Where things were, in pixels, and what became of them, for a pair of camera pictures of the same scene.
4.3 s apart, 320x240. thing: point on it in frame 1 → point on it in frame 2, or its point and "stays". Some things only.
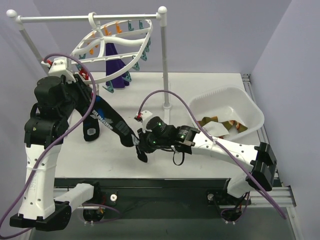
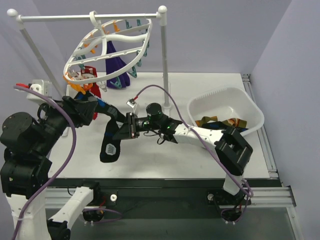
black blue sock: [91, 126] → [110, 146]
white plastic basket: [228, 113] stays
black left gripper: [81, 83] → [71, 106]
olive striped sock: [205, 120] stays
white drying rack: [161, 14] stays
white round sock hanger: [110, 50] stays
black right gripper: [143, 141] → [132, 125]
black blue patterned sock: [103, 111] → [219, 125]
